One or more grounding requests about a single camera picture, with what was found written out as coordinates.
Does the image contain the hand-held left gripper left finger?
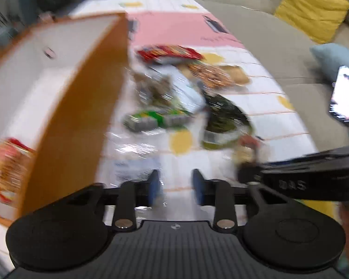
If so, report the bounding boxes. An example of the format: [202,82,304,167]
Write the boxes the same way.
[65,169,163,231]

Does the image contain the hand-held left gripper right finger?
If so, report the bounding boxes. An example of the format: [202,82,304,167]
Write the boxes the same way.
[191,169,293,231]

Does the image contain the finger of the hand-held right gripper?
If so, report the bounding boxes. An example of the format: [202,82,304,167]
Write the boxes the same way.
[237,162,263,185]

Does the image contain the small beige snack packet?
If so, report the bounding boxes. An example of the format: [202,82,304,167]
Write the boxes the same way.
[234,135,265,167]

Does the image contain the clear packet blue print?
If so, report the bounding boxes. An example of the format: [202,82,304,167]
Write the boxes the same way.
[113,157,163,187]

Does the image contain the dark green seaweed packet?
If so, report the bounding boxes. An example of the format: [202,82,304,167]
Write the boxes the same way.
[199,93,255,152]

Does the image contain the green snack packet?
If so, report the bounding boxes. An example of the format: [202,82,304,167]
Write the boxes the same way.
[123,107,192,133]

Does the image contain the clear packet of nuts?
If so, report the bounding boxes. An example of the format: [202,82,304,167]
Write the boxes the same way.
[131,70,178,108]

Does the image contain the caramel peanut snack packet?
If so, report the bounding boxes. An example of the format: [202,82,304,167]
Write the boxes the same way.
[186,62,235,89]

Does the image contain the white storage box orange rim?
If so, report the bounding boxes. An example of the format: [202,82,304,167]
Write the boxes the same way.
[0,12,131,228]

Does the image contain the red and white snack packet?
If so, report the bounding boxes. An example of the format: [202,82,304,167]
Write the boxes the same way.
[0,138,37,207]

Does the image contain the pink and white checked tablecloth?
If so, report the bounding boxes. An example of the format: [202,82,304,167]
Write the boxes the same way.
[0,0,338,268]

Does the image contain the black smartphone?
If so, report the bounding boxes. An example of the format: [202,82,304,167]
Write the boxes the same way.
[329,65,349,127]

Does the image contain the clear white snack packet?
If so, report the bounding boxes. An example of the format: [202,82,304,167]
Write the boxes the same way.
[169,65,210,114]

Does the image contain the light blue cushion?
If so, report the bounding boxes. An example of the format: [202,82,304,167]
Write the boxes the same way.
[311,43,349,85]

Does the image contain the beige sofa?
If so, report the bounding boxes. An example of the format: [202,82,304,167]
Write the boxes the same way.
[189,0,349,157]

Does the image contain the yellow cushion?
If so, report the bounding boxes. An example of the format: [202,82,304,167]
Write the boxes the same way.
[273,0,349,45]

